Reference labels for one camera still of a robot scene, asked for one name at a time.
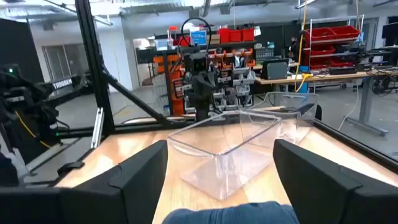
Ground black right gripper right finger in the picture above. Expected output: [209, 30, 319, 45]
[272, 138, 398, 224]

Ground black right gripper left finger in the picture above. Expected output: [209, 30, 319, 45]
[0, 139, 169, 224]

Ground blue fabric hat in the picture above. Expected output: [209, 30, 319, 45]
[161, 200, 300, 224]

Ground black shelf rack orange bins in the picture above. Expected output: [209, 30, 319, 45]
[151, 39, 257, 116]

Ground blue sign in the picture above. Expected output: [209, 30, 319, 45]
[190, 30, 208, 46]

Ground red plastic storage bin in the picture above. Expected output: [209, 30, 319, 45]
[330, 25, 361, 40]
[218, 27, 231, 44]
[229, 29, 243, 43]
[241, 28, 255, 42]
[305, 27, 337, 43]

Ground black table clamp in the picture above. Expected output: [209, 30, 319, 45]
[57, 160, 85, 177]

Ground silver metal strip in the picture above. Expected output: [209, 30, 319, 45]
[90, 106, 105, 150]

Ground clear plastic storage bin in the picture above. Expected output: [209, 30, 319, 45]
[167, 109, 283, 200]
[250, 91, 320, 147]

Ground grey monitor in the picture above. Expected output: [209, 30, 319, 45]
[260, 58, 290, 81]

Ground wooden top desk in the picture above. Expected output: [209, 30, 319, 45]
[254, 70, 398, 137]

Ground black partition panel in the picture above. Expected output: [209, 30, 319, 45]
[0, 17, 45, 84]

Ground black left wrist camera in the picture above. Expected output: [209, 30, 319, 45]
[192, 55, 208, 73]

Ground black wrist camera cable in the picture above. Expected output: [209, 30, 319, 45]
[179, 17, 213, 55]

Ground black frame corner hook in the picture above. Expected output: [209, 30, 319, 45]
[295, 102, 323, 121]

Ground white floor cable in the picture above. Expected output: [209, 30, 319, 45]
[338, 82, 361, 131]

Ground yellow hanging cable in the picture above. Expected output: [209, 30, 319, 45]
[294, 0, 313, 93]

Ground black aluminium table frame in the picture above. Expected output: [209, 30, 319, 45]
[55, 0, 398, 175]

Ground silver wire rack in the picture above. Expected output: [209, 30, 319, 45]
[303, 14, 365, 72]

